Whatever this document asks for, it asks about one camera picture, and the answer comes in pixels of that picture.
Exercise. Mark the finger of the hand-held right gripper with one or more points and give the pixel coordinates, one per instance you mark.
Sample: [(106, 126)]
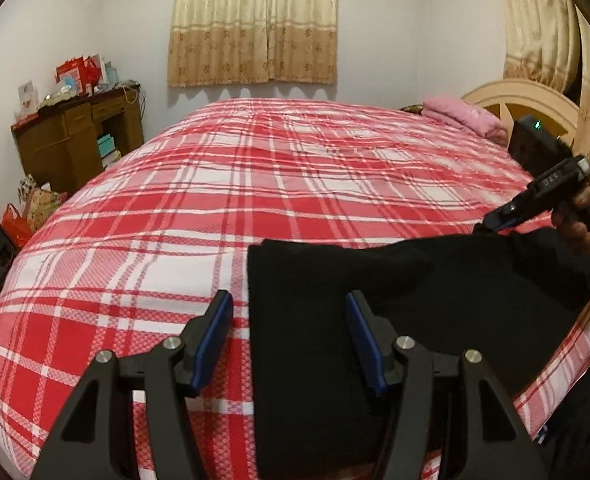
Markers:
[(502, 217)]

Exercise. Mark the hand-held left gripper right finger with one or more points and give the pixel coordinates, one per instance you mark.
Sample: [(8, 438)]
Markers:
[(362, 340)]

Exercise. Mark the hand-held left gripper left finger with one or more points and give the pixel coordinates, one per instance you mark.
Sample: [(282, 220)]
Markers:
[(214, 340)]

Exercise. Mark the black pants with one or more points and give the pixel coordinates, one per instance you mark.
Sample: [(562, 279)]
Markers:
[(315, 280)]

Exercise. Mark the person's right hand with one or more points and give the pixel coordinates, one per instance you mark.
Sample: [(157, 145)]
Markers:
[(577, 225)]

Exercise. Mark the cream wooden headboard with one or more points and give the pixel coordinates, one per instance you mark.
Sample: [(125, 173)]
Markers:
[(525, 92)]

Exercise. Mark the pink folded blanket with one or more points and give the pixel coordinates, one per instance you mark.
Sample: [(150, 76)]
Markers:
[(462, 115)]

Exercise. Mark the red plaid bed sheet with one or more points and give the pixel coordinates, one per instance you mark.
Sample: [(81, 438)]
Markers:
[(175, 210)]

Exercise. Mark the teal boxes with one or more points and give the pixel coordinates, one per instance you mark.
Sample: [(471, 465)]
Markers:
[(107, 150)]

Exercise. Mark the floral gift bag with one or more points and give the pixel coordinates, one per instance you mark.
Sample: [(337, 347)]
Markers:
[(40, 205)]

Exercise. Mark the person's dark clothing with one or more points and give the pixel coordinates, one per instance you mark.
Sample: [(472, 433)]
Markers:
[(585, 425)]

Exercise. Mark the red plastic bag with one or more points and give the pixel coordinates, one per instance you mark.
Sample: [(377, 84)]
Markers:
[(17, 227)]

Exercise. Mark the brown wooden desk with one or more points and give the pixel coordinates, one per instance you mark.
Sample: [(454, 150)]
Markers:
[(45, 145)]

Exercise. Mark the red gift bags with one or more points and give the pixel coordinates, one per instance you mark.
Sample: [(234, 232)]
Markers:
[(77, 72)]

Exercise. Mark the white greeting card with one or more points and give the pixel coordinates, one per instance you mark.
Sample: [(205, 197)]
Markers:
[(28, 100)]

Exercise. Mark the beige patterned short curtain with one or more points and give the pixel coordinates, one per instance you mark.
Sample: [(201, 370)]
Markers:
[(250, 20)]

